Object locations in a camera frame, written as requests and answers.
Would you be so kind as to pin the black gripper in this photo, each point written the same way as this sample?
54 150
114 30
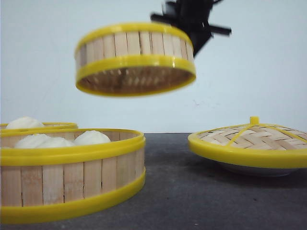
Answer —
191 16

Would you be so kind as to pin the bamboo steamer basket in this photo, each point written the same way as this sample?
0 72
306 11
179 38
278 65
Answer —
47 126
134 59
48 184

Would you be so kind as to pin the woven bamboo steamer lid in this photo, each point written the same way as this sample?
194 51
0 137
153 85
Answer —
255 144

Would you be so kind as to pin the white bun front right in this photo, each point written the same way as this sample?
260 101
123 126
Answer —
91 137

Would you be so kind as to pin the white bun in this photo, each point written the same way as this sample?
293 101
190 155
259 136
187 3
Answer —
56 142
91 137
31 141

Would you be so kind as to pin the white shallow plate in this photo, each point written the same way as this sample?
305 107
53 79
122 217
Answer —
256 171

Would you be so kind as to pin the white bun front middle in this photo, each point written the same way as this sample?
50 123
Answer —
56 142

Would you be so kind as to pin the white bun rear basket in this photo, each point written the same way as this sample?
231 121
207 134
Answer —
24 122

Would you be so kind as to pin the white bun front left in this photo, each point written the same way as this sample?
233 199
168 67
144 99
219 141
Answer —
31 141

